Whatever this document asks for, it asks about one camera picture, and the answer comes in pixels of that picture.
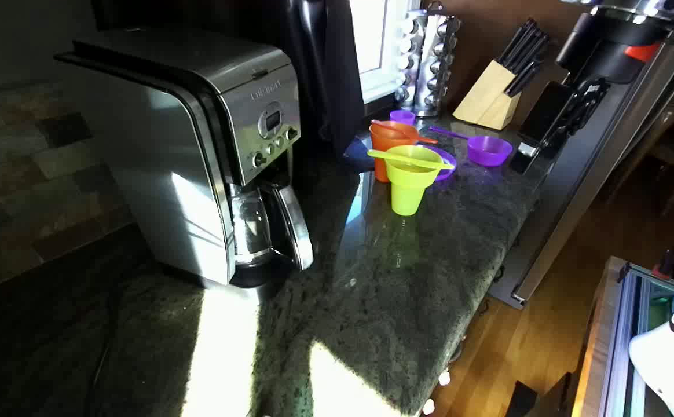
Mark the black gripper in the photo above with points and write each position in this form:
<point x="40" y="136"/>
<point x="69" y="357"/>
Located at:
<point x="556" y="116"/>

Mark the purple plastic cup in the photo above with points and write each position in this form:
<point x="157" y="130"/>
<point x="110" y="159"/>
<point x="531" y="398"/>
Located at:
<point x="403" y="116"/>

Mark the purple plastic plate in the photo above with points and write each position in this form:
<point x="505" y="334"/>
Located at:
<point x="450" y="165"/>

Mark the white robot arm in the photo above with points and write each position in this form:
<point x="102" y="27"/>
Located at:
<point x="607" y="46"/>

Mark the purple plastic bowl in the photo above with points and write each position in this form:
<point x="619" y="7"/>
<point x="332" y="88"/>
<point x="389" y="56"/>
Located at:
<point x="487" y="152"/>

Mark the green plastic cup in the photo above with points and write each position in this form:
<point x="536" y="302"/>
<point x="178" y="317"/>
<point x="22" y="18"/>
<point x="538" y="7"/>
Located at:
<point x="409" y="185"/>

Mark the green plastic spoon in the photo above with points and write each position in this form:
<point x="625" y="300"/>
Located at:
<point x="422" y="161"/>

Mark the orange plastic cup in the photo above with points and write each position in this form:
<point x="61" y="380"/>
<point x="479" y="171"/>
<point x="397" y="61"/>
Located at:
<point x="383" y="137"/>

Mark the orange plastic spoon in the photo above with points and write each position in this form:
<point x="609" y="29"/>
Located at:
<point x="426" y="141"/>

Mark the wooden knife block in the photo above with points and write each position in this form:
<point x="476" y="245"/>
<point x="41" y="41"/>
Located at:
<point x="487" y="104"/>

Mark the chrome spice rack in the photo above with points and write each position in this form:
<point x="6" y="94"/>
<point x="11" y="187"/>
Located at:
<point x="424" y="59"/>

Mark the dark hanging cloth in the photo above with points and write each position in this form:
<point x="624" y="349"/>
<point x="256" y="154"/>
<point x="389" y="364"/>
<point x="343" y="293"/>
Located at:
<point x="324" y="54"/>

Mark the glass coffee carafe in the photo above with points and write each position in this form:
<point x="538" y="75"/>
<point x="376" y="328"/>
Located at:
<point x="268" y="234"/>

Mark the silver coffee maker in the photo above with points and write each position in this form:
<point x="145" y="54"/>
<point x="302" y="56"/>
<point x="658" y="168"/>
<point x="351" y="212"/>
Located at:
<point x="185" y="121"/>

